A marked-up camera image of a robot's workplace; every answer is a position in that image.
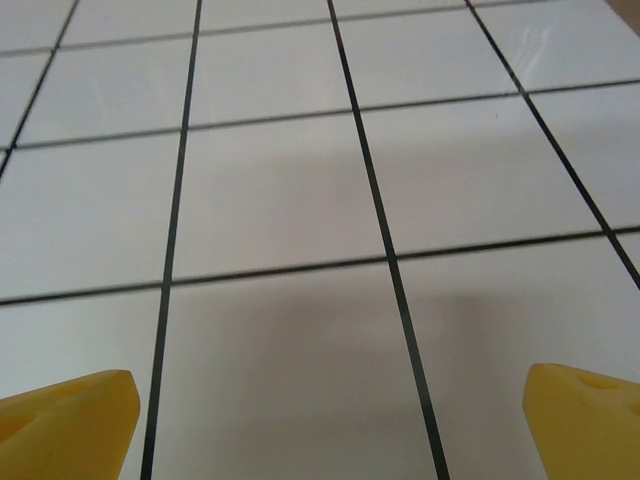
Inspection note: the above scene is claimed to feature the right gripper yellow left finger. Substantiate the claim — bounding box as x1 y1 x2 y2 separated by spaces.
0 369 142 480

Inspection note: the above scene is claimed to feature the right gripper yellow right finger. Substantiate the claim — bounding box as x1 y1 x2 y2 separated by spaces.
521 362 640 480

